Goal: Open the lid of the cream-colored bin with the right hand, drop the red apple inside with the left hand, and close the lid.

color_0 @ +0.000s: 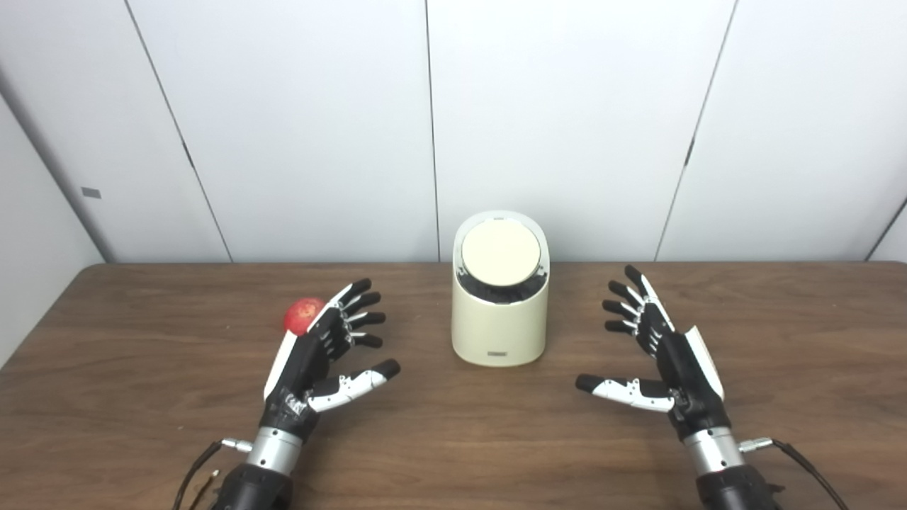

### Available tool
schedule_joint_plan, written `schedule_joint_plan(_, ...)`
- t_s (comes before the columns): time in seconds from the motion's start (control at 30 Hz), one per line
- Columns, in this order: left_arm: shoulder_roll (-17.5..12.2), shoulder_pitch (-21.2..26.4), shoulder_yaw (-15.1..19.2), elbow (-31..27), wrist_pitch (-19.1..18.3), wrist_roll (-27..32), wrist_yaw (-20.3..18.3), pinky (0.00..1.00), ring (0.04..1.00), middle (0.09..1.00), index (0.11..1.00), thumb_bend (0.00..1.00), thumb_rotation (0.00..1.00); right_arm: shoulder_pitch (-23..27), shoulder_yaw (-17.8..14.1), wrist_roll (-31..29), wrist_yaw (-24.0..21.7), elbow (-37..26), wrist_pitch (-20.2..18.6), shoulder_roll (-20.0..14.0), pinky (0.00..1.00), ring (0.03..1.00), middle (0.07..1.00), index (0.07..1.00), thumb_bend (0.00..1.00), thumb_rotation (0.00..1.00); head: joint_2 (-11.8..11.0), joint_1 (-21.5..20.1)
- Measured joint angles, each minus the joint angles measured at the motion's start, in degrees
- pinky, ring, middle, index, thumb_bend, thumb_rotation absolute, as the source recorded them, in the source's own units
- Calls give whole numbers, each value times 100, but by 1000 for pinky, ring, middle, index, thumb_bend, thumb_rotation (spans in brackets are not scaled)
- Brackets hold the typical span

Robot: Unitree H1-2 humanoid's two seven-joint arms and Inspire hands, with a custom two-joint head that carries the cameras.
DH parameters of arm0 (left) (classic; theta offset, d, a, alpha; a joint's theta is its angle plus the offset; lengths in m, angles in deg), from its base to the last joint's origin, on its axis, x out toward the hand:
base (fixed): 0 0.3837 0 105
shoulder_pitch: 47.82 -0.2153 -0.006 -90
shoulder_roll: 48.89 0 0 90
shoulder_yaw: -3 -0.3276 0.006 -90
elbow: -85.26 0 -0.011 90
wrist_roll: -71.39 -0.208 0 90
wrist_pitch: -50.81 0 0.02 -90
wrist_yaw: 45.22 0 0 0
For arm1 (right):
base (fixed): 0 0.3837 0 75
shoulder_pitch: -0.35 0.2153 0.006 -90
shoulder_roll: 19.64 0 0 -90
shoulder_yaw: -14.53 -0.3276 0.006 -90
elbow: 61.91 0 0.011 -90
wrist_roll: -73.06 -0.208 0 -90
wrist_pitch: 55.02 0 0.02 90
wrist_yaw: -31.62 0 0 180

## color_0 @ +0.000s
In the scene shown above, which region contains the black and white right hand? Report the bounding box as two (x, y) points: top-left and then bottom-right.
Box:
(575, 265), (731, 441)

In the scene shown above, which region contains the black and white left hand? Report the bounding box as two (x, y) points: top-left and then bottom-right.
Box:
(261, 278), (401, 436)

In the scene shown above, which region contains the red apple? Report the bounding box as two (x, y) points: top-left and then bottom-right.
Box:
(283, 297), (327, 336)

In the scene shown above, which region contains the round cream bin lid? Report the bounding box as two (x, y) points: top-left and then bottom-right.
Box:
(461, 220), (543, 287)

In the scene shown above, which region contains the cream-colored bin body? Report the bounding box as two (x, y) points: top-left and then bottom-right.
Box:
(451, 210), (551, 368)

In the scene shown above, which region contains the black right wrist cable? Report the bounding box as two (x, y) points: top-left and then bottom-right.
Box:
(739, 438), (851, 510)

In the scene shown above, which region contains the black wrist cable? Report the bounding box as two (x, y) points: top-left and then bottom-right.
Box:
(739, 438), (851, 510)
(172, 438), (253, 510)

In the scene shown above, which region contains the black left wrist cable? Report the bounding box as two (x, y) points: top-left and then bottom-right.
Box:
(172, 438), (253, 510)

